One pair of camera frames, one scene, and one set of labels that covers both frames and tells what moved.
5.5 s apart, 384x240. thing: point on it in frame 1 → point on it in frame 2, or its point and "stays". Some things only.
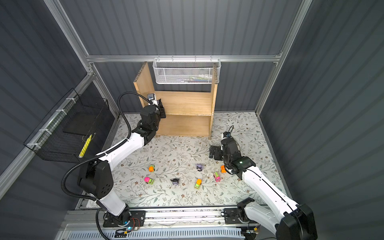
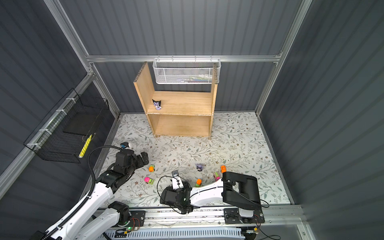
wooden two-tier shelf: [188, 114] stays
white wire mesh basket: [182, 71] stays
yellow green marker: [86, 144] stays
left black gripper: [162, 115] → [140, 163]
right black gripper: [218, 150] → [169, 188]
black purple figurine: [199, 167] stays
